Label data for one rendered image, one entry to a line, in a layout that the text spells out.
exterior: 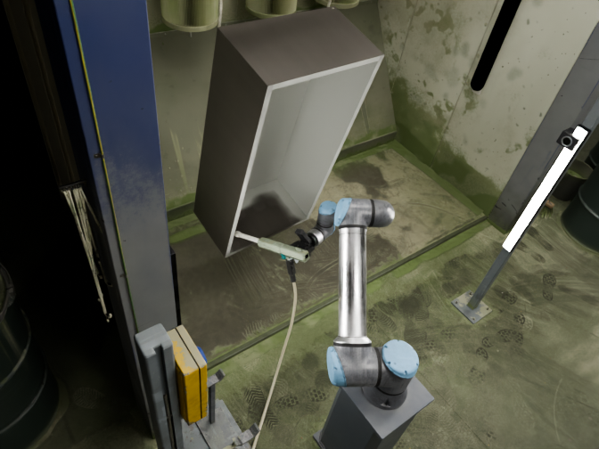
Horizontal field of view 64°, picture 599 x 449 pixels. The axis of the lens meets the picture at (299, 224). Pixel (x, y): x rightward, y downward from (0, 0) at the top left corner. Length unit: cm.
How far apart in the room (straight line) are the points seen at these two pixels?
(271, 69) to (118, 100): 79
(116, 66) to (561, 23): 284
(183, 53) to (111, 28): 233
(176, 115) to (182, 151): 24
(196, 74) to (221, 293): 148
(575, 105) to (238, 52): 230
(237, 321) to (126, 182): 174
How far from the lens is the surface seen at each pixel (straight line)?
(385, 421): 211
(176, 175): 338
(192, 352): 110
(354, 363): 189
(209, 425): 184
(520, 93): 369
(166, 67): 339
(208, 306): 300
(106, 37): 114
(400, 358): 193
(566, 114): 356
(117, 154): 128
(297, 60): 194
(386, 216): 198
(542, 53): 358
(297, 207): 298
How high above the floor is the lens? 250
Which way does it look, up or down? 45 degrees down
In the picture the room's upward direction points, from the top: 10 degrees clockwise
